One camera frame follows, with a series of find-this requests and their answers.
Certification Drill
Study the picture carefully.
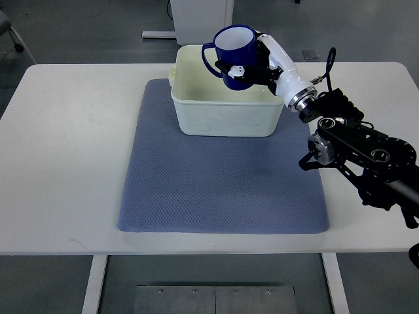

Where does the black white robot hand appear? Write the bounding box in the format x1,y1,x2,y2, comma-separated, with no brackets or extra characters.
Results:
215,32,318,112

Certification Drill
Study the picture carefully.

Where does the blue mug white inside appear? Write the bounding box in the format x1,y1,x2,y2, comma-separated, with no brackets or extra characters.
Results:
201,25,257,91

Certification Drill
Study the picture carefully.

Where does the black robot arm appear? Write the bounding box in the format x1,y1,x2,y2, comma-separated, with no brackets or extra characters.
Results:
299,48,418,229

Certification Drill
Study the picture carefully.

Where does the cream plastic box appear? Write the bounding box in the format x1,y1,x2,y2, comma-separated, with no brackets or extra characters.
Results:
169,45,284,137

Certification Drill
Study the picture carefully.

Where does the small grey floor plate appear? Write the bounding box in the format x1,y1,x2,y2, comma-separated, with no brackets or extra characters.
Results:
302,49,321,60

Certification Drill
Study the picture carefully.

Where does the white cabinet with base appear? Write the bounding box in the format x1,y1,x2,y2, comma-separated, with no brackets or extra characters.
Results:
141,0,234,46

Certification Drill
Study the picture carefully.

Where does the blue textured mat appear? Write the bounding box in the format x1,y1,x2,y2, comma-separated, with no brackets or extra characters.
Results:
117,79,329,234

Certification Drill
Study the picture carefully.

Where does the white right table leg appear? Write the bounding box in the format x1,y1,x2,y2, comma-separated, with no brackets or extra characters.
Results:
321,253,350,314

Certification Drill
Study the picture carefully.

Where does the white table leg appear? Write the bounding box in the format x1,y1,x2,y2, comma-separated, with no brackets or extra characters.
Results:
81,255,108,314
321,253,350,314

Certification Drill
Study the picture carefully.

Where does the metal floor plate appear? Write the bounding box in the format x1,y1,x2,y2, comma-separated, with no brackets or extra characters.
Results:
133,285,297,313

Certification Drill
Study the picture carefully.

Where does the grey office chair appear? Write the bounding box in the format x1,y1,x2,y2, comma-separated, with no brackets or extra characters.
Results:
0,11,38,64

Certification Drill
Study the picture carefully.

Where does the white left table leg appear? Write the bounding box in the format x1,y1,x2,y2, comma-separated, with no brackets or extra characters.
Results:
81,255,108,314

